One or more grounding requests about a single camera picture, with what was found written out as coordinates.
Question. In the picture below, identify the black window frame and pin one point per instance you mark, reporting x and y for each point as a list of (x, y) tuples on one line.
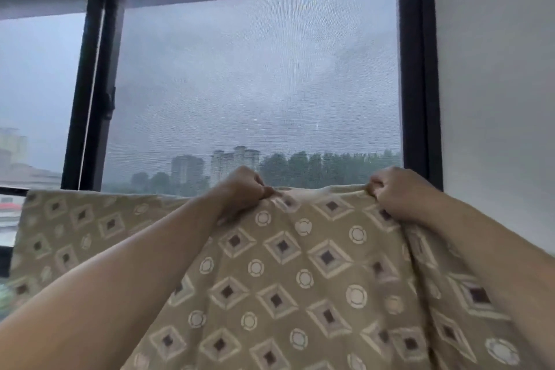
[(418, 70)]

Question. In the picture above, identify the person's right hand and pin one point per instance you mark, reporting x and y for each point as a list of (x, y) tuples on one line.
[(401, 194)]

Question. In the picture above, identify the person's left fingers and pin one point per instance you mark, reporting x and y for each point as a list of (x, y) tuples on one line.
[(262, 190)]

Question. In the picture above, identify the person's right fingers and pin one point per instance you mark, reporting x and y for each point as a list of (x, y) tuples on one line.
[(376, 192)]

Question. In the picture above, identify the person's right forearm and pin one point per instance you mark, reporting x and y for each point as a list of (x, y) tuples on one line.
[(494, 252)]

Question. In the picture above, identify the person's left hand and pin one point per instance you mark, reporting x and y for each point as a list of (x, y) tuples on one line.
[(240, 192)]

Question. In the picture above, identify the grey window insect screen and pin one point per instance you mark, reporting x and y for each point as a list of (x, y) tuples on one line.
[(260, 88)]

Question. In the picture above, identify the black window latch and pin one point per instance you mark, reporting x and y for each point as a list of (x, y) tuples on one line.
[(109, 103)]

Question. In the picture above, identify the person's left forearm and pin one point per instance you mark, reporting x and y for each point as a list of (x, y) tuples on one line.
[(108, 287)]

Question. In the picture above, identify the beige diamond-patterned cloth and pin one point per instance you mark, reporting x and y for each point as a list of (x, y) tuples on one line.
[(303, 287)]

